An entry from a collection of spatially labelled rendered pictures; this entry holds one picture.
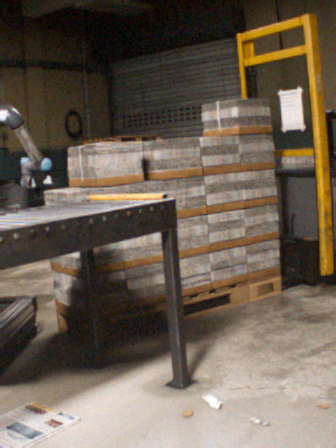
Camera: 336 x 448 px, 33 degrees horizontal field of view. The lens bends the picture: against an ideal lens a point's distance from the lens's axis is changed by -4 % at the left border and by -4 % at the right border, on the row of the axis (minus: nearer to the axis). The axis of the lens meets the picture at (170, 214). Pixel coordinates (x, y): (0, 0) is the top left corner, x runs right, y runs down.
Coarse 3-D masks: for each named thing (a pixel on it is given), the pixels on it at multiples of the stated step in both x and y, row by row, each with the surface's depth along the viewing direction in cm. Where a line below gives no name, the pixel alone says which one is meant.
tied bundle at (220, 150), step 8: (216, 136) 348; (224, 136) 351; (232, 136) 355; (200, 144) 343; (208, 144) 345; (216, 144) 348; (224, 144) 351; (232, 144) 355; (200, 152) 344; (208, 152) 345; (216, 152) 349; (224, 152) 352; (232, 152) 356; (208, 160) 345; (216, 160) 348; (224, 160) 352; (232, 160) 355
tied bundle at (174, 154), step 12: (144, 144) 340; (156, 144) 328; (168, 144) 330; (180, 144) 334; (192, 144) 338; (144, 156) 341; (156, 156) 329; (168, 156) 332; (180, 156) 335; (192, 156) 339; (144, 168) 344; (156, 168) 332; (168, 168) 330; (180, 168) 335; (192, 168) 339
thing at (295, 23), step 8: (272, 24) 393; (280, 24) 386; (288, 24) 380; (296, 24) 374; (248, 32) 415; (256, 32) 408; (264, 32) 401; (272, 32) 395; (280, 32) 394; (248, 40) 420
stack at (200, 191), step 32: (64, 192) 301; (96, 192) 306; (128, 192) 317; (160, 192) 329; (192, 192) 341; (224, 192) 353; (192, 224) 340; (224, 224) 355; (64, 256) 313; (96, 256) 308; (128, 256) 319; (192, 256) 344; (224, 256) 355; (64, 288) 321; (128, 288) 320; (160, 288) 331; (224, 288) 356; (64, 320) 336; (128, 320) 342
